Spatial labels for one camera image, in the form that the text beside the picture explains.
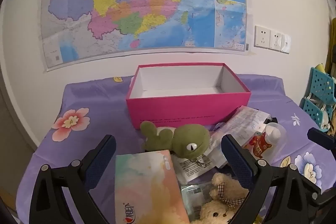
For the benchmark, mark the pastel tissue pack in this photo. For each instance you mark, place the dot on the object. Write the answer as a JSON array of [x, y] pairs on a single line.
[[147, 187]]

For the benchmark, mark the white lotion bottle red label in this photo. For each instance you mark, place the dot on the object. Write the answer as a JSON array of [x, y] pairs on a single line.
[[258, 146]]

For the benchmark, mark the clear plastic printed packet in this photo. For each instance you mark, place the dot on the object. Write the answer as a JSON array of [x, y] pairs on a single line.
[[244, 121]]

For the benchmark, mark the white wall socket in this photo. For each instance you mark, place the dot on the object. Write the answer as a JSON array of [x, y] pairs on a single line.
[[275, 40], [262, 37]]

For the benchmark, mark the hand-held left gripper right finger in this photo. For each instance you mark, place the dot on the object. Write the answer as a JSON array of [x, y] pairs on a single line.
[[236, 161]]

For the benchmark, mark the pink cardboard box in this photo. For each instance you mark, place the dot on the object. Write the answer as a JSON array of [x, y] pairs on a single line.
[[183, 111]]

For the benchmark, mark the white printed tissue packet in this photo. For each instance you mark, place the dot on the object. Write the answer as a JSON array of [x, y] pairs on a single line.
[[189, 168]]

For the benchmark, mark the green wet wipe packet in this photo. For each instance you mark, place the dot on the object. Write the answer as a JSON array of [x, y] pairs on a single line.
[[191, 197]]

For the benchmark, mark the colourful wall map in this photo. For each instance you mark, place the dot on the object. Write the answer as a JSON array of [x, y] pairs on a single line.
[[131, 3]]

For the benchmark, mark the green plush dinosaur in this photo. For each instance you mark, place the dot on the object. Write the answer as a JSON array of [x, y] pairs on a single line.
[[189, 140]]

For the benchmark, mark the teal plastic storage rack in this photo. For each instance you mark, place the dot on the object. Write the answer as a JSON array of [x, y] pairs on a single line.
[[321, 87]]

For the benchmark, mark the purple floral bedsheet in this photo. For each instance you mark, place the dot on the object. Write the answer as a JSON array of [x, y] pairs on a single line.
[[92, 98]]

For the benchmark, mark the white wall switch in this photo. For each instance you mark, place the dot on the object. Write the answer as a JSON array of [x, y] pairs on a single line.
[[285, 43]]

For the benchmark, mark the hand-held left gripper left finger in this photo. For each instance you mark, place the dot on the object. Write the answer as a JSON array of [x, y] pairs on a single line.
[[99, 161]]

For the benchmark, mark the cream teddy bear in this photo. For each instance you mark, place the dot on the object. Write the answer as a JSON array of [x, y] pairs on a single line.
[[215, 213]]

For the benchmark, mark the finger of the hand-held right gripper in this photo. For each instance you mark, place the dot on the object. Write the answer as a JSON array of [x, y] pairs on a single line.
[[321, 137], [325, 197]]

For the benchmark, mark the tan teddy bear plaid bow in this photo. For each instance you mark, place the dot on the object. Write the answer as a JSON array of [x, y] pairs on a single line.
[[231, 189]]

